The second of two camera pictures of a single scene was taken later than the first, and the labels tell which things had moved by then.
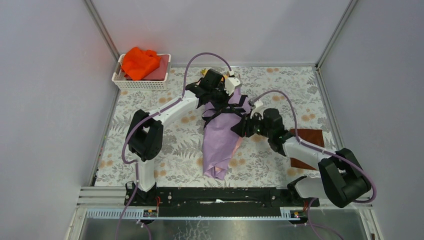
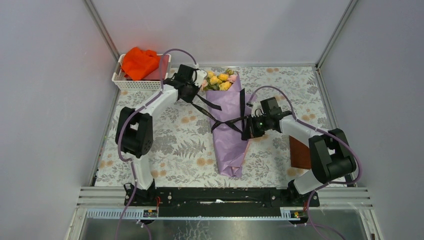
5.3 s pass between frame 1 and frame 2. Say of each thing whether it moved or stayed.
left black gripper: moved
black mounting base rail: stayed
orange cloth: stayed
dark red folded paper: stayed
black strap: moved
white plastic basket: stayed
